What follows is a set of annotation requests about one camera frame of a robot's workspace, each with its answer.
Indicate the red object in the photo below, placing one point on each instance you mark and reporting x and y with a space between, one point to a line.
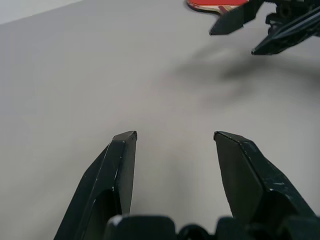
212 4

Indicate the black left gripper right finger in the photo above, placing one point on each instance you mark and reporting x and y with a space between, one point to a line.
250 175

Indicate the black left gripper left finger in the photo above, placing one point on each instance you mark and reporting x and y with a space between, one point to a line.
100 180

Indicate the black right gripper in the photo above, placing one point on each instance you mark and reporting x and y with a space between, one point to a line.
292 10

